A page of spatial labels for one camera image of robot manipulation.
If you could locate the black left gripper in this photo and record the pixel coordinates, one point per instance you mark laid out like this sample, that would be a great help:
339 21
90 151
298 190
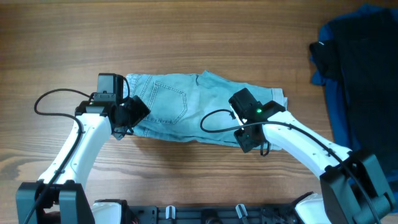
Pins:
139 111

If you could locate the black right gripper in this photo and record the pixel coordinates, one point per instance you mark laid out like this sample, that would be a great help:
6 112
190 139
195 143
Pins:
245 143

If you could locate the light blue denim shorts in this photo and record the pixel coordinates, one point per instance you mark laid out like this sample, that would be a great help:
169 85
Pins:
191 107

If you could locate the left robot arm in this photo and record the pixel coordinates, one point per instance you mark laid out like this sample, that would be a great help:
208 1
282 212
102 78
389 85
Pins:
58 196

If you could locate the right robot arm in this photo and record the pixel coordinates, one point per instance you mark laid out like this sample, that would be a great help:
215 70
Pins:
354 187

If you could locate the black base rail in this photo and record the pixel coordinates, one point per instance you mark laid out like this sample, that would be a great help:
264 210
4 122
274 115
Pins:
205 214

